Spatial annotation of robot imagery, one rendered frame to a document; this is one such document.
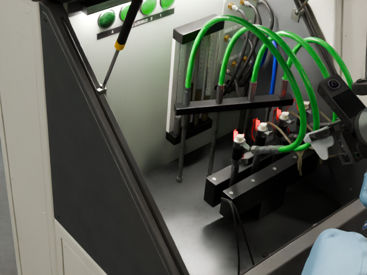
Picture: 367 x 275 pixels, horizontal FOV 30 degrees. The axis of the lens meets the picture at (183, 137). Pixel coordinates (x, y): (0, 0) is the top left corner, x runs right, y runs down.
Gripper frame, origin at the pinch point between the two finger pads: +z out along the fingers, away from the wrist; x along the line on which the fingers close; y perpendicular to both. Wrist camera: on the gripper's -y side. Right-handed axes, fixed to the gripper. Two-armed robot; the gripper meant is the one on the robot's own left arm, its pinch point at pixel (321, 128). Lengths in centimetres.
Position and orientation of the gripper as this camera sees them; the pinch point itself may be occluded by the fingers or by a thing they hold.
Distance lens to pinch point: 139.8
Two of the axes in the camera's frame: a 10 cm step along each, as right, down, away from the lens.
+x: 8.7, -4.2, 2.6
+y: 4.3, 9.0, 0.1
